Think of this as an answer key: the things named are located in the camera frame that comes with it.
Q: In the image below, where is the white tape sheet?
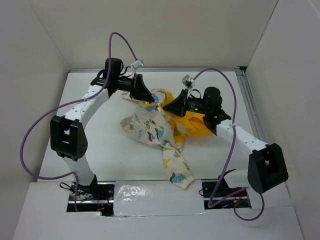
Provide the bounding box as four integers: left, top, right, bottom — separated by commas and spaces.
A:
113, 180, 206, 217

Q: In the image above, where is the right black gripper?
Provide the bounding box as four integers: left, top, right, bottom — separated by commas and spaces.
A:
163, 88, 210, 118

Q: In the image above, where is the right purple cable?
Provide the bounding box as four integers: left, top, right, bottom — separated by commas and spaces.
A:
192, 68, 266, 221

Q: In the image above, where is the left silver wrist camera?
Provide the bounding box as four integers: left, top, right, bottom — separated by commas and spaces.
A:
130, 60, 144, 76

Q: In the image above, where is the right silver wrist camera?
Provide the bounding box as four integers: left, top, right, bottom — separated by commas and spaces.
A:
181, 75, 195, 97

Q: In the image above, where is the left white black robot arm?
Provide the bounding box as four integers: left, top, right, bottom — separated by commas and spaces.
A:
50, 57, 154, 200

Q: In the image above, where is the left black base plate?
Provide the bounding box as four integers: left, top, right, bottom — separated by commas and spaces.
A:
59, 181, 116, 217

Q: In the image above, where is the aluminium frame rail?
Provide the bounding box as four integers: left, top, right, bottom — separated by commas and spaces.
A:
67, 65, 280, 177

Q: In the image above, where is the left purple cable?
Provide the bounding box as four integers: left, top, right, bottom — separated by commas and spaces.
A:
19, 31, 138, 212

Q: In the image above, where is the purple cable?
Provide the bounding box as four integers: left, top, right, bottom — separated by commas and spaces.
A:
192, 68, 266, 221
19, 31, 138, 212

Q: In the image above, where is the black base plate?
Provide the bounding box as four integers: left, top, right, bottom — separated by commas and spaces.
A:
198, 179, 251, 210
59, 181, 116, 217

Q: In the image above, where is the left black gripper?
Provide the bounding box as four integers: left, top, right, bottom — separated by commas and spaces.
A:
115, 73, 155, 102

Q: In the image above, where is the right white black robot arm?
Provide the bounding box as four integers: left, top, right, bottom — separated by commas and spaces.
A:
163, 86, 289, 194

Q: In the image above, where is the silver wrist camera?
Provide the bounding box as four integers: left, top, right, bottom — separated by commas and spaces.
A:
130, 60, 144, 76
181, 75, 195, 97

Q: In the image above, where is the dinosaur print yellow-lined jacket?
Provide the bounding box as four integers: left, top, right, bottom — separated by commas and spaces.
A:
120, 88, 212, 190

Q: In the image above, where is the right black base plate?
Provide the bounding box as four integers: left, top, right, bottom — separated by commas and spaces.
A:
198, 179, 251, 210

